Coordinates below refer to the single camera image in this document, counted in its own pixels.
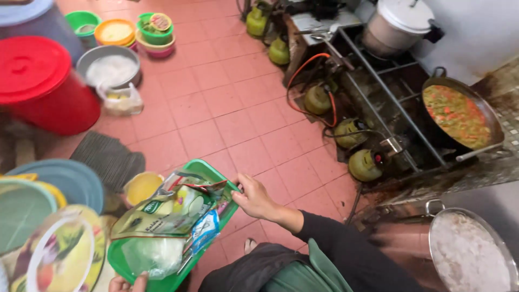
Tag metal basin of white rice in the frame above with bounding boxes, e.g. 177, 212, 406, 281
76, 45, 142, 90

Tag green white seasoning packet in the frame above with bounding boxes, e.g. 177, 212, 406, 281
110, 170, 228, 241

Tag pink plastic bowl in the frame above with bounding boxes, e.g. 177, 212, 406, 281
135, 30, 177, 60

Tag blue white small sachet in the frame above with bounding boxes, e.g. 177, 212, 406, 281
190, 210, 221, 254

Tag green plastic tray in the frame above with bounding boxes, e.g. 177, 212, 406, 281
107, 158, 241, 292

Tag person's left hand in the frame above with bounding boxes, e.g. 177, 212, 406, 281
108, 272, 149, 292

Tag grey barrel with pale lid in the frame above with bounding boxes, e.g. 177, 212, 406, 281
0, 0, 86, 65

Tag clear lid white rim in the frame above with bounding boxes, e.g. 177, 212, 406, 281
26, 211, 96, 292

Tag metal spatula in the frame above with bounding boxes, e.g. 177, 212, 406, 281
294, 22, 346, 41

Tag green gas cylinder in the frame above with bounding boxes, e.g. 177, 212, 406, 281
348, 149, 387, 183
304, 85, 333, 116
333, 118, 369, 149
246, 3, 269, 38
268, 37, 290, 66

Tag grey striped floor mat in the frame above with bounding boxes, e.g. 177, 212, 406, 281
70, 131, 146, 194

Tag red bucket with lid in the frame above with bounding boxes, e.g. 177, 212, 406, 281
0, 36, 102, 137

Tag green plastic bowl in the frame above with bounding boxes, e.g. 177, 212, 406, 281
136, 12, 174, 46

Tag black wok of vegetable stew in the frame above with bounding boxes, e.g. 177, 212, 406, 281
421, 67, 506, 155

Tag metal stove frame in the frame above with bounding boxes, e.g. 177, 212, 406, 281
283, 11, 451, 173

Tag yellow plastic cup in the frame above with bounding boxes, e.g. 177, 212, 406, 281
123, 171, 165, 208

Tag metal ladle handle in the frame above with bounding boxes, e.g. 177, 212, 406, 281
456, 141, 506, 162

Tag teal round basin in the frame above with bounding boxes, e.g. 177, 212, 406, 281
0, 178, 58, 256

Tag round yellow red packet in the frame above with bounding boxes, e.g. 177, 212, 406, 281
149, 13, 173, 32

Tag orange gas hose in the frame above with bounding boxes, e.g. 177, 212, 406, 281
286, 53, 338, 128

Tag clear bag of white powder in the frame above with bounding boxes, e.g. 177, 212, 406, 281
121, 235, 188, 281

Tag small green bucket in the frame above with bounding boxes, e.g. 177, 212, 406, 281
65, 11, 103, 49

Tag yellow patterned round tray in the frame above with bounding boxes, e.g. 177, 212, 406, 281
0, 205, 107, 292

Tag person's right hand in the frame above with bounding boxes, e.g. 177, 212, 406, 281
231, 174, 285, 222

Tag clear plastic bag yellow contents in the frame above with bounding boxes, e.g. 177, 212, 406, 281
97, 82, 144, 117

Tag orange rimmed bowl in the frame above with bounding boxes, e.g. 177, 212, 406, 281
94, 19, 137, 48

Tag blue grey round lid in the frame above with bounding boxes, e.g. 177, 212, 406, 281
6, 159, 105, 215

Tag large pot with white lid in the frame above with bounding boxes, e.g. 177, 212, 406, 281
362, 0, 445, 58

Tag metal pot of white rice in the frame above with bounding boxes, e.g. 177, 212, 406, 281
424, 199, 519, 292

